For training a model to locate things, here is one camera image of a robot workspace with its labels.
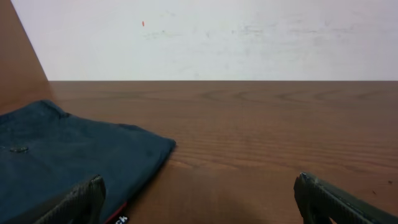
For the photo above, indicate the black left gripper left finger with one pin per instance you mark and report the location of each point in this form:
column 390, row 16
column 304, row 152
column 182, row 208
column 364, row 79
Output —
column 83, row 204

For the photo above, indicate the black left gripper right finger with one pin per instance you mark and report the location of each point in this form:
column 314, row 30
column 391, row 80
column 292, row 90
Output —
column 322, row 203

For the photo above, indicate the folded navy shorts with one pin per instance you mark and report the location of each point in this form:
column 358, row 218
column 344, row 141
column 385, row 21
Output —
column 45, row 151

